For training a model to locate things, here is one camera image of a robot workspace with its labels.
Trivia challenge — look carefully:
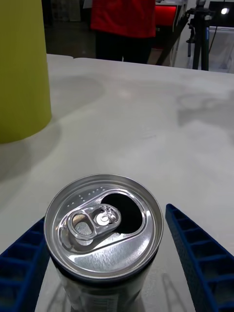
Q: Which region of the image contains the red and black cabinet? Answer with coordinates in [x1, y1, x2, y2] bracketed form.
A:
[151, 4, 184, 67]

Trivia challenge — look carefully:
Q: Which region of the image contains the person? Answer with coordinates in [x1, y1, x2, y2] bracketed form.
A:
[90, 0, 156, 65]

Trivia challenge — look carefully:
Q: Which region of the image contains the black tripod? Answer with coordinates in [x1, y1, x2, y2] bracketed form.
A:
[186, 0, 217, 71]

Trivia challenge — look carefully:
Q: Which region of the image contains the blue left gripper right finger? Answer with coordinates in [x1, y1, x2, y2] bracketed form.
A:
[165, 203, 234, 312]

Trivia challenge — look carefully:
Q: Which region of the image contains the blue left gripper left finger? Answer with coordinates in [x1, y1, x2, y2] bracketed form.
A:
[0, 215, 51, 312]

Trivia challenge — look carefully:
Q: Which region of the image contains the yellow-green plastic bin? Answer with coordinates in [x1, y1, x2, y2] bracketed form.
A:
[0, 0, 53, 144]

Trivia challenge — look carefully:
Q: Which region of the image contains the black drink can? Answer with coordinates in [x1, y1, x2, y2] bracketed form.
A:
[43, 173, 164, 312]

